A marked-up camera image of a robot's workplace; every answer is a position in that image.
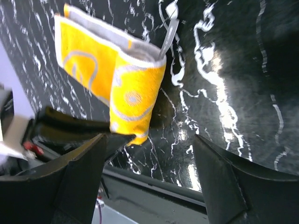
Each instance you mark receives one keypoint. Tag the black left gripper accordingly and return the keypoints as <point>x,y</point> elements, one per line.
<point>51,134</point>

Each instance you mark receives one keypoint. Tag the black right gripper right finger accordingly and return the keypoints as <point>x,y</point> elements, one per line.
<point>237,191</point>

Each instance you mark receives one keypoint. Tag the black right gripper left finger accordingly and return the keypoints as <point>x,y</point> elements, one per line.
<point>59,191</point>

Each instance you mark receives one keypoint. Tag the orange and grey towel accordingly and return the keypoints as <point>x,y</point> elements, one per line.
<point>122,71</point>

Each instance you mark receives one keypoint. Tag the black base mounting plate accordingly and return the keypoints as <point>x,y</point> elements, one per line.
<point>124,200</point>

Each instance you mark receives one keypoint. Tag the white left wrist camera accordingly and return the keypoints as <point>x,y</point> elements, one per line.
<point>12,128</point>

